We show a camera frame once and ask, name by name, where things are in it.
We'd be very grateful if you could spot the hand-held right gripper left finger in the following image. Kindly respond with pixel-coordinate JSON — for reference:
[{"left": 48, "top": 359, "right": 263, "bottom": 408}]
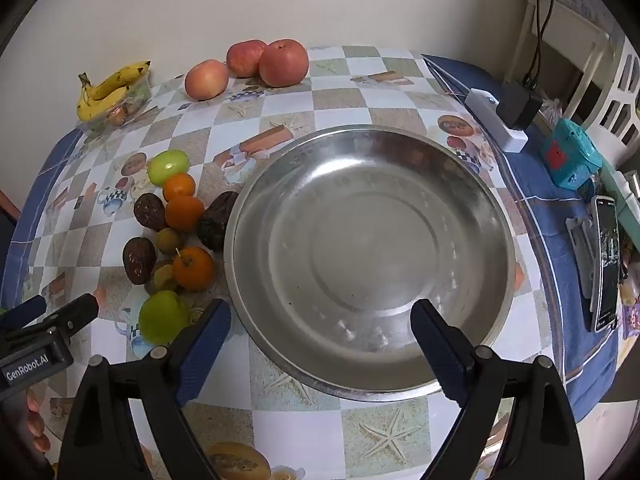
[{"left": 59, "top": 299, "right": 232, "bottom": 480}]

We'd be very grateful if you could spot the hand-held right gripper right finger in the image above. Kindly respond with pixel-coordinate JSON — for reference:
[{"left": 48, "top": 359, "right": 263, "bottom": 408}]
[{"left": 410, "top": 299, "right": 586, "bottom": 480}]

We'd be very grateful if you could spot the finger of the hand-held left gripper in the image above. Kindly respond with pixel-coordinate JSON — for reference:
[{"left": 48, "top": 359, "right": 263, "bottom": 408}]
[
  {"left": 0, "top": 296, "right": 48, "bottom": 332},
  {"left": 31, "top": 292, "right": 99, "bottom": 337}
]

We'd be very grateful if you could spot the green jujube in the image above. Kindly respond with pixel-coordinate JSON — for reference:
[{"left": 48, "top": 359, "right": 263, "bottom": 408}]
[
  {"left": 138, "top": 290, "right": 190, "bottom": 347},
  {"left": 146, "top": 149, "right": 190, "bottom": 186}
]

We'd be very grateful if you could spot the dried red date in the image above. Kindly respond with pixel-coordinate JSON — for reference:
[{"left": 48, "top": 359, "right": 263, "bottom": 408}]
[
  {"left": 122, "top": 237, "right": 157, "bottom": 286},
  {"left": 133, "top": 192, "right": 167, "bottom": 232},
  {"left": 196, "top": 190, "right": 241, "bottom": 252}
]

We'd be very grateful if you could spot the small orange tangerine with stem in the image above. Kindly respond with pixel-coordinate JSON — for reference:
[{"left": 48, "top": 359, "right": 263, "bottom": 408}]
[{"left": 171, "top": 246, "right": 216, "bottom": 292}]

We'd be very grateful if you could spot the large steel bowl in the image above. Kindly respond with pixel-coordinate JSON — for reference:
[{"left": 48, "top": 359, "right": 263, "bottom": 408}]
[{"left": 223, "top": 124, "right": 517, "bottom": 402}]

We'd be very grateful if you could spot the person's left hand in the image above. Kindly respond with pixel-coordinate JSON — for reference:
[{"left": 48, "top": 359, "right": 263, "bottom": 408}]
[{"left": 24, "top": 389, "right": 54, "bottom": 462}]

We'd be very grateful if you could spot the grey phone stand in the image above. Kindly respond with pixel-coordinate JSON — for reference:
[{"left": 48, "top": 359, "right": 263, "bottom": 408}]
[{"left": 566, "top": 216, "right": 598, "bottom": 313}]

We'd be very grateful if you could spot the black smartphone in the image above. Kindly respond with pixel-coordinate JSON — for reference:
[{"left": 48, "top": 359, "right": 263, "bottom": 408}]
[{"left": 590, "top": 195, "right": 621, "bottom": 333}]

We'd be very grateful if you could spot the purple printed packet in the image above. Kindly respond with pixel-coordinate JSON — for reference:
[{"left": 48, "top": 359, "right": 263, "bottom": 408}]
[{"left": 620, "top": 280, "right": 640, "bottom": 332}]

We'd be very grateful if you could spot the clear plastic container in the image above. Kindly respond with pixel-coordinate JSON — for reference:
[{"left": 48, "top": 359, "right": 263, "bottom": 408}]
[{"left": 82, "top": 77, "right": 153, "bottom": 133}]

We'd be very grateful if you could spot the teal toy box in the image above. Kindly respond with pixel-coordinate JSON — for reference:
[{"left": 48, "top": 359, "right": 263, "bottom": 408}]
[{"left": 540, "top": 117, "right": 603, "bottom": 191}]

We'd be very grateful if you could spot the yellow banana bunch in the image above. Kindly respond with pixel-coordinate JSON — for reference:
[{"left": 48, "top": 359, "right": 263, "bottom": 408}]
[{"left": 76, "top": 60, "right": 152, "bottom": 122}]

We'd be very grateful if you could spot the white power strip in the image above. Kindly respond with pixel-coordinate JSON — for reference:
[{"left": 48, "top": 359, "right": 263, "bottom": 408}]
[{"left": 464, "top": 87, "right": 530, "bottom": 153}]

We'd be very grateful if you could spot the black charger adapter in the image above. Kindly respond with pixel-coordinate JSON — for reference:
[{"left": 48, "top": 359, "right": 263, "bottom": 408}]
[{"left": 495, "top": 80, "right": 544, "bottom": 131}]

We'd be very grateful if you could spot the pale red apple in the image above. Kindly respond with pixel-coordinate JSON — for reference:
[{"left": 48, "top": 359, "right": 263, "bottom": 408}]
[{"left": 184, "top": 59, "right": 230, "bottom": 102}]

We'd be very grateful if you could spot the checkered printed tablecloth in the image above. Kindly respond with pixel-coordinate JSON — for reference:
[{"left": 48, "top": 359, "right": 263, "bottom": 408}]
[{"left": 0, "top": 45, "right": 621, "bottom": 480}]

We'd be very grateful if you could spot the large red apple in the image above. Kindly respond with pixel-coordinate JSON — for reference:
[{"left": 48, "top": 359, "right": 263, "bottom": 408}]
[{"left": 258, "top": 38, "right": 309, "bottom": 88}]

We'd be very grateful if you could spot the white chair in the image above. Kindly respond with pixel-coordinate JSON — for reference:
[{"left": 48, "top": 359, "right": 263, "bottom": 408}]
[{"left": 510, "top": 0, "right": 640, "bottom": 171}]

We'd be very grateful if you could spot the black cable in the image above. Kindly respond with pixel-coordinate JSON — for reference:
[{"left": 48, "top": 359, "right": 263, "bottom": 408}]
[{"left": 522, "top": 0, "right": 557, "bottom": 88}]

